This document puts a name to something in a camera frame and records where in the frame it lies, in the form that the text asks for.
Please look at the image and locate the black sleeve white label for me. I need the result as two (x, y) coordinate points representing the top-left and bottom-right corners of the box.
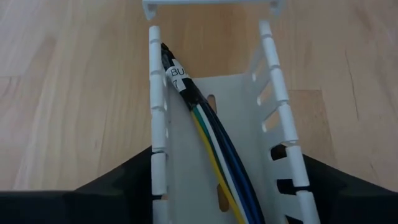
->
(160, 42), (210, 110)

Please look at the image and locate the green wire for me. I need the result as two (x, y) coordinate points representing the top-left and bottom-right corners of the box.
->
(193, 106), (233, 190)

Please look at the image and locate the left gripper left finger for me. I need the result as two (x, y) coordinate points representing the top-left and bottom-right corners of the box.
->
(0, 146), (155, 224)

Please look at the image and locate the yellow wire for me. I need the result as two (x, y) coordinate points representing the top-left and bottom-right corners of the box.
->
(190, 110), (247, 224)

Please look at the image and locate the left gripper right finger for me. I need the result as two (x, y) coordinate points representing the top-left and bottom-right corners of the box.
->
(300, 154), (398, 224)

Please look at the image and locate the white slotted cable raceway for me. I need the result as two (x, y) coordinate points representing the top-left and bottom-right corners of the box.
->
(146, 20), (322, 224)

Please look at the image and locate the bundle of coloured wires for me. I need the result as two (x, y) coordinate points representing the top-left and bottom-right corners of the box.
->
(196, 104), (251, 224)

